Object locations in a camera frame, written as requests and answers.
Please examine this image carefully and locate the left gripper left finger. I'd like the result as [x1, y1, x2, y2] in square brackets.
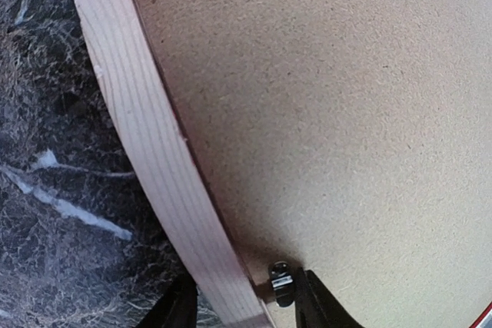
[135, 274, 198, 328]

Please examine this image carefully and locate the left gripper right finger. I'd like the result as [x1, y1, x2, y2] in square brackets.
[294, 268, 363, 328]

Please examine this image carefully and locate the brown backing board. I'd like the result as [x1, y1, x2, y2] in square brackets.
[122, 0, 492, 328]

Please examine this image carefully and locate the red wooden picture frame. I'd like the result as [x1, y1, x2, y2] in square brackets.
[65, 0, 492, 328]

